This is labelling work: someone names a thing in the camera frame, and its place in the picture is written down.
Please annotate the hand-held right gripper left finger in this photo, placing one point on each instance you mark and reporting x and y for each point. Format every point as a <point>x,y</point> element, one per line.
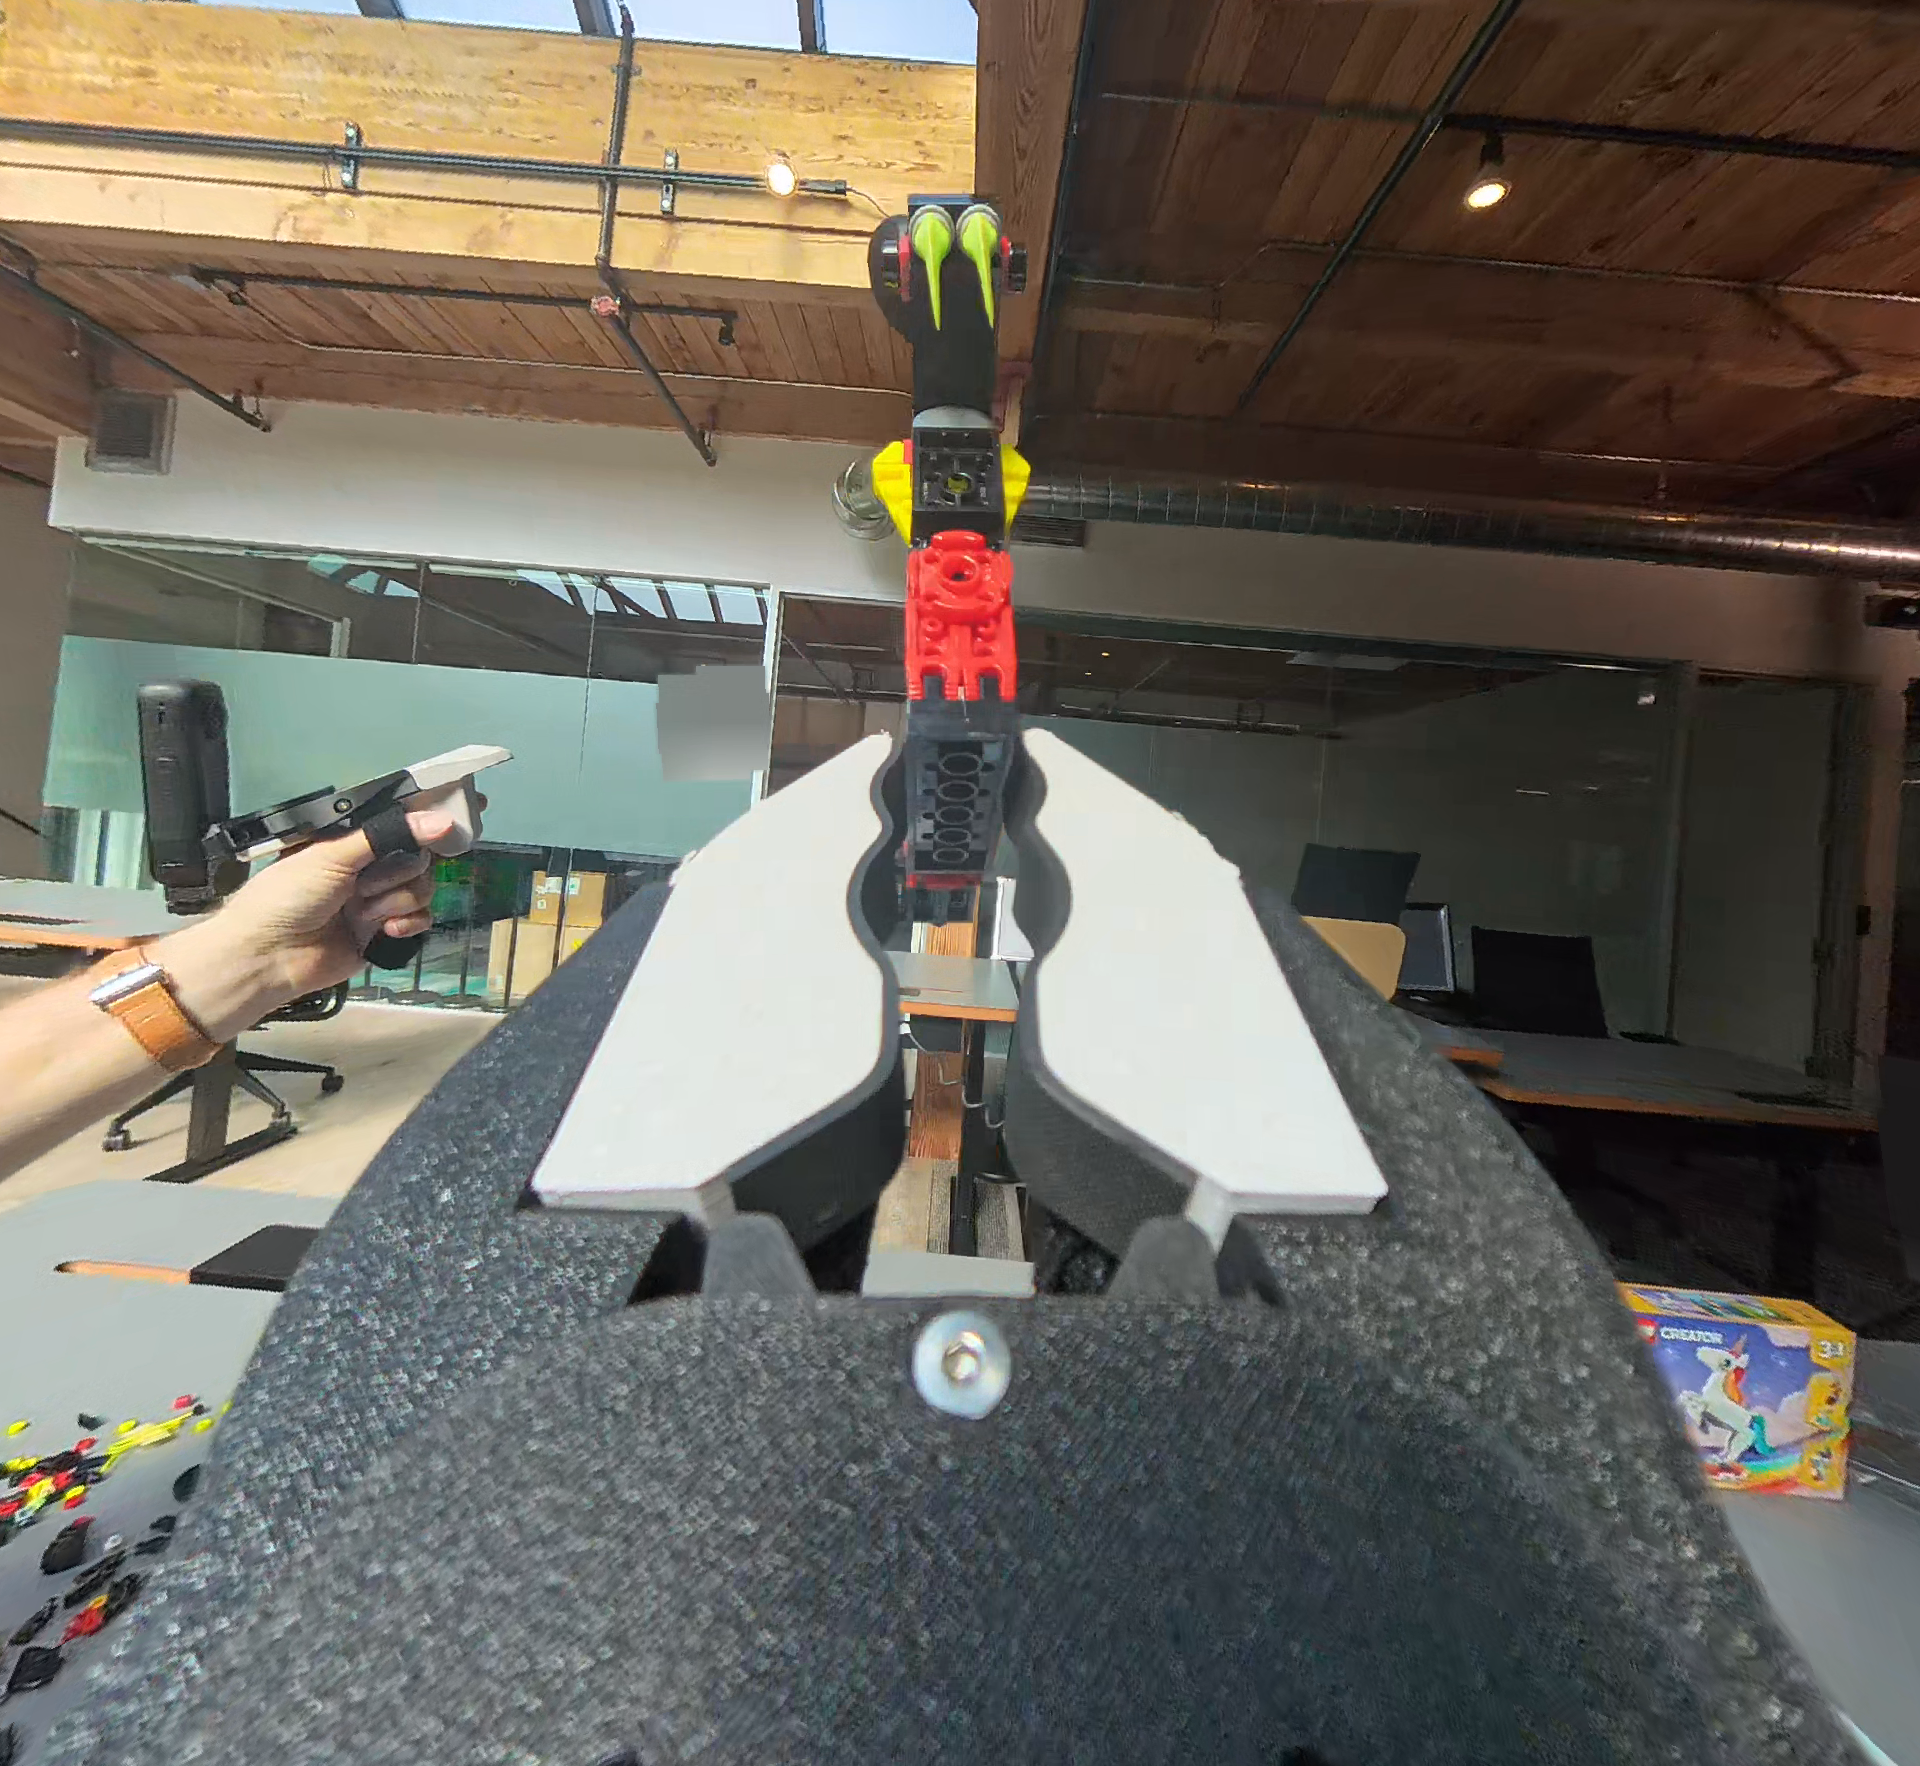
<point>721,1017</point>

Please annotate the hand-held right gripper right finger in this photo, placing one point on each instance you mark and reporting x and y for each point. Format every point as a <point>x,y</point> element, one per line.
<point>1185,1017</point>

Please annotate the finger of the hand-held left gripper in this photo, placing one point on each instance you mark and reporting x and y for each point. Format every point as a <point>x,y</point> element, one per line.
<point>451,770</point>

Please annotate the black red yellow brick snake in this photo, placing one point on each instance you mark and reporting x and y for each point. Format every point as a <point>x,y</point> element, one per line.
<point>960,597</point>

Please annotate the person's left forearm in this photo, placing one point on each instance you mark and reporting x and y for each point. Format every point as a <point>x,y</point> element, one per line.
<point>45,1077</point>

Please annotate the person's left hand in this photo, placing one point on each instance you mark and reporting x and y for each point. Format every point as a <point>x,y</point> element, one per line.
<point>302,918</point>

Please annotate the cardboard box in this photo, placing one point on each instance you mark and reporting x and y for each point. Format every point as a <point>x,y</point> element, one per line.
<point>574,894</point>
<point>526,962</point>

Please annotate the black ceiling conduit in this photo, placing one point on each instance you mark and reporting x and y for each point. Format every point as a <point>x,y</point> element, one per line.
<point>451,158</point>

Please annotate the black ceiling pipe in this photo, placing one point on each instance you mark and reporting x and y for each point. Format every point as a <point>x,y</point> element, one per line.
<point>618,145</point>

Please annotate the colourful toy brick box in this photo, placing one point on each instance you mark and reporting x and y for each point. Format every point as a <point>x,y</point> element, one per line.
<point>1741,1392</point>

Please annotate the ceiling spotlight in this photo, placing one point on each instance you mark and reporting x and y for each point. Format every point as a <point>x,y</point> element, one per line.
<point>1486,186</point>
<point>781,176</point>

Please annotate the pile of loose toy bricks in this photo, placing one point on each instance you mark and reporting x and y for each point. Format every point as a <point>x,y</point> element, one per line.
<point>76,1480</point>

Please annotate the wall air vent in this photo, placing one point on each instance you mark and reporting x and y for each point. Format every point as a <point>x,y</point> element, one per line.
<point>130,431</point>

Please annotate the metal ventilation duct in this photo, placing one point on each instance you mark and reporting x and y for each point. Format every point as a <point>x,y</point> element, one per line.
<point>1502,518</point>

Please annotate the black ceiling light rail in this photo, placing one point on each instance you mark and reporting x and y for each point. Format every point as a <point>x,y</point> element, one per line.
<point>1440,116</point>

